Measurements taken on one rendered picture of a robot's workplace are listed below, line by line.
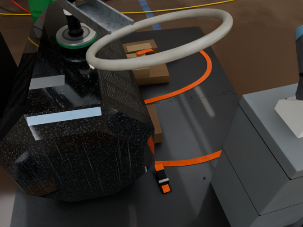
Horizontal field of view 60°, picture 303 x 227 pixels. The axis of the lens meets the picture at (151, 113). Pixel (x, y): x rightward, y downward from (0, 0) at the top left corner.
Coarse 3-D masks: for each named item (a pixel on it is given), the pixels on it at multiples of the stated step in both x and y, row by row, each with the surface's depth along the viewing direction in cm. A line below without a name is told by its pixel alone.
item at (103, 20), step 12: (60, 0) 121; (84, 0) 127; (96, 0) 117; (72, 12) 117; (84, 12) 110; (96, 12) 119; (108, 12) 115; (96, 24) 104; (108, 24) 111; (120, 24) 111; (132, 24) 105
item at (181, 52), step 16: (160, 16) 105; (176, 16) 103; (192, 16) 100; (208, 16) 94; (224, 16) 81; (112, 32) 102; (128, 32) 105; (224, 32) 72; (96, 48) 92; (176, 48) 67; (192, 48) 67; (96, 64) 75; (112, 64) 71; (128, 64) 69; (144, 64) 67
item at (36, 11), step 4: (28, 0) 269; (32, 0) 266; (36, 0) 266; (40, 0) 265; (44, 0) 265; (48, 0) 265; (52, 0) 267; (32, 4) 268; (36, 4) 268; (40, 4) 267; (44, 4) 267; (32, 8) 270; (36, 8) 270; (40, 8) 269; (44, 8) 269; (32, 12) 273; (36, 12) 272; (40, 12) 272; (32, 16) 278; (36, 16) 275; (36, 20) 278
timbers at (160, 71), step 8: (152, 40) 277; (152, 48) 268; (160, 64) 249; (152, 72) 241; (160, 72) 241; (136, 80) 237; (144, 80) 238; (152, 80) 240; (160, 80) 241; (168, 80) 243
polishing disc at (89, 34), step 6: (84, 24) 149; (60, 30) 145; (66, 30) 145; (84, 30) 145; (90, 30) 145; (60, 36) 141; (66, 36) 141; (84, 36) 141; (90, 36) 141; (60, 42) 138; (66, 42) 137; (72, 42) 137; (78, 42) 137; (84, 42) 137
